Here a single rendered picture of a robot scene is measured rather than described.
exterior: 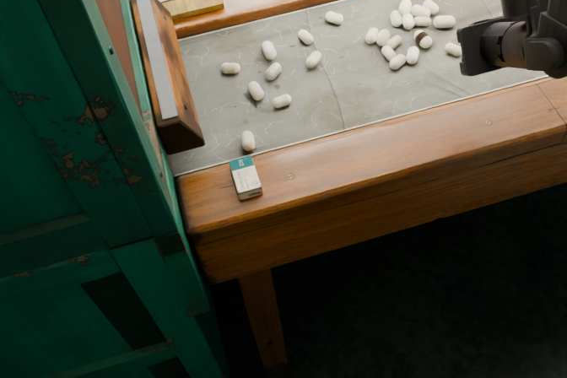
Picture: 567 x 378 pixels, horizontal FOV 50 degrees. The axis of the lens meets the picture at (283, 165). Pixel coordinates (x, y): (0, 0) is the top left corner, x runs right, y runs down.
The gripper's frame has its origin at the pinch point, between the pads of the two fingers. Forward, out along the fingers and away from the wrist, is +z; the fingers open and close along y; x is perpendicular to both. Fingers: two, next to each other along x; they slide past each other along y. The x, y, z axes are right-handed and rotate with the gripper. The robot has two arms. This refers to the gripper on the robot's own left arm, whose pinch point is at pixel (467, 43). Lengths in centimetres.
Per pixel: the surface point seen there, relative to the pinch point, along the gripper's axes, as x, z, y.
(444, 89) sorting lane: 7.7, 9.1, 0.9
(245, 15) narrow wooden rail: -11.1, 28.4, 27.8
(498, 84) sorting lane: 8.9, 7.6, -7.9
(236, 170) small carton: 9.8, 0.0, 37.6
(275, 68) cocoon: -1.5, 17.2, 26.3
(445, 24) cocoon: -1.9, 18.0, -5.2
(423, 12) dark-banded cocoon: -4.6, 20.7, -2.5
